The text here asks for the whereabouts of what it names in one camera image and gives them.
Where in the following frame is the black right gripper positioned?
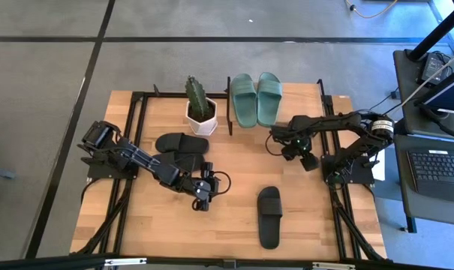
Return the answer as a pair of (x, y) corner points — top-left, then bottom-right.
(270, 123), (320, 173)

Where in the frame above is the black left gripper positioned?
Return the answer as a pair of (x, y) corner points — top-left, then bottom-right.
(181, 160), (221, 212)

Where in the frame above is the green rubber slide sandal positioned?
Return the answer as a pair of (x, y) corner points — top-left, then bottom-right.
(255, 71), (284, 128)
(230, 73), (258, 129)

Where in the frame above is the white hexagonal plant pot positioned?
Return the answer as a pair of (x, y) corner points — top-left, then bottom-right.
(184, 96), (219, 137)

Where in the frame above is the white paper sheet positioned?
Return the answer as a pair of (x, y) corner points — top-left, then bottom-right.
(369, 159), (387, 182)

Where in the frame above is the grey desk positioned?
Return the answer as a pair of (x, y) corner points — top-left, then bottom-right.
(392, 133), (454, 228)
(392, 48), (454, 140)

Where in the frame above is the black laptop keyboard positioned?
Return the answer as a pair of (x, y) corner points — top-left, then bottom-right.
(405, 148), (454, 204)

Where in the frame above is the black bar with silver brackets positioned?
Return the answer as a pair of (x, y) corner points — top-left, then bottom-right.
(0, 253), (454, 270)

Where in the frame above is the black power adapter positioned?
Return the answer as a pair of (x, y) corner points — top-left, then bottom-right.
(419, 52), (448, 86)

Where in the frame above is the black computer monitor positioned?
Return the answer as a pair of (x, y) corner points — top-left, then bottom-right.
(413, 62), (454, 116)

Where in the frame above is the black slanted pole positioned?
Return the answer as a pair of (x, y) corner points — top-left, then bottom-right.
(405, 0), (454, 62)

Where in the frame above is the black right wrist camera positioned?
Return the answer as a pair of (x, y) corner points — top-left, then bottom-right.
(292, 136), (313, 155)

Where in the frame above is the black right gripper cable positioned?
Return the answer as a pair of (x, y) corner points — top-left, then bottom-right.
(264, 133), (284, 157)

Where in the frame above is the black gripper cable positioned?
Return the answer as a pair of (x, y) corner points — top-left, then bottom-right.
(264, 133), (284, 157)
(210, 170), (232, 197)

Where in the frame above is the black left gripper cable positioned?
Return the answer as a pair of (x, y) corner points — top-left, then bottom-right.
(210, 170), (232, 197)

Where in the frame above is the wooden shelf with black frame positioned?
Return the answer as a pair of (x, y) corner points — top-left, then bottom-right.
(225, 76), (327, 137)

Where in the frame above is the yellow floor cable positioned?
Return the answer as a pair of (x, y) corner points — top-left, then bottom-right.
(344, 0), (399, 20)

